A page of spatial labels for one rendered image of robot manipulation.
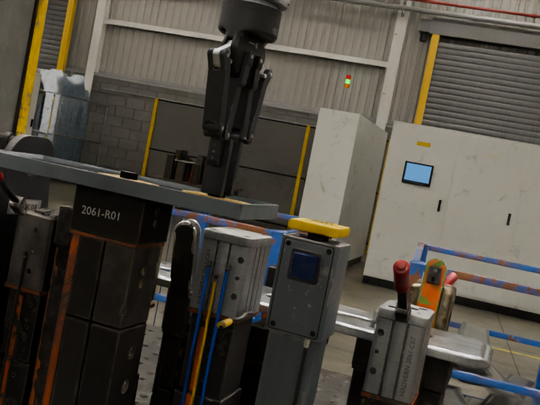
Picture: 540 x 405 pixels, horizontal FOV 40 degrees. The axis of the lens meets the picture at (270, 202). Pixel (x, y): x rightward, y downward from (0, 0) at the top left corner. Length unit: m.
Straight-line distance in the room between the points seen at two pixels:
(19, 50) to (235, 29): 4.14
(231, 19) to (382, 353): 0.47
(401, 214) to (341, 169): 0.89
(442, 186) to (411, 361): 8.07
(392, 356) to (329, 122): 8.23
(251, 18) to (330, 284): 0.33
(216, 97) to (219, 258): 0.26
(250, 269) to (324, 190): 8.09
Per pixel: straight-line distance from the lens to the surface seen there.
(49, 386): 1.02
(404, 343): 1.01
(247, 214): 0.86
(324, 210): 9.14
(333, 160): 9.13
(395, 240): 9.08
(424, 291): 1.33
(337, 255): 0.85
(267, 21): 0.92
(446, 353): 1.12
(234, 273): 1.05
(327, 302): 0.85
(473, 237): 9.06
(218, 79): 0.89
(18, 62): 5.02
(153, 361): 1.84
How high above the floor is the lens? 1.22
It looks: 3 degrees down
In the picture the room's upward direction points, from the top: 11 degrees clockwise
